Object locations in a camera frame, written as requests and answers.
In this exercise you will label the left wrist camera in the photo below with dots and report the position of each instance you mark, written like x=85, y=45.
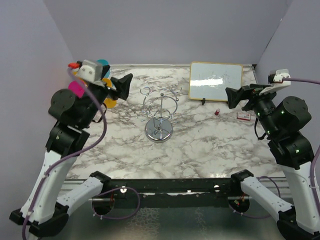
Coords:
x=88, y=70

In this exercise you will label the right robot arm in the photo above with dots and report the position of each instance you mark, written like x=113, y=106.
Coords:
x=292, y=152

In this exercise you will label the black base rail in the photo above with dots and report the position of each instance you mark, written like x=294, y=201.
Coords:
x=168, y=192

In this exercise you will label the yellow framed whiteboard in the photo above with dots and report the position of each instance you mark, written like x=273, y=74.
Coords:
x=209, y=80

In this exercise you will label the red white eraser card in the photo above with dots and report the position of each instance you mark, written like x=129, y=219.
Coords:
x=243, y=116

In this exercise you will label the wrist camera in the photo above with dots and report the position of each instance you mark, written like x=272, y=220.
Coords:
x=277, y=82
x=88, y=70

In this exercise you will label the blue wine glass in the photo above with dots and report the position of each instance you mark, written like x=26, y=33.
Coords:
x=105, y=69

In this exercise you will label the chrome wine glass rack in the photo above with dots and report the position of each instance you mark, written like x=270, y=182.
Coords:
x=159, y=106

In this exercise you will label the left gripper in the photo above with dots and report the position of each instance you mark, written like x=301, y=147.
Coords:
x=122, y=86

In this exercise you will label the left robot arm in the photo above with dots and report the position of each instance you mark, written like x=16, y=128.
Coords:
x=46, y=212

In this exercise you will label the pink wine glass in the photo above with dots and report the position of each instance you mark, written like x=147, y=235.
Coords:
x=76, y=88

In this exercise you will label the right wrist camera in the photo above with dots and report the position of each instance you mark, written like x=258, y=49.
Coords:
x=277, y=82

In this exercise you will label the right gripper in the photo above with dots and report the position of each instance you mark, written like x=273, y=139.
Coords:
x=251, y=91

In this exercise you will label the red whiteboard marker cap bottle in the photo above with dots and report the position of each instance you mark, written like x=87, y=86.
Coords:
x=217, y=112

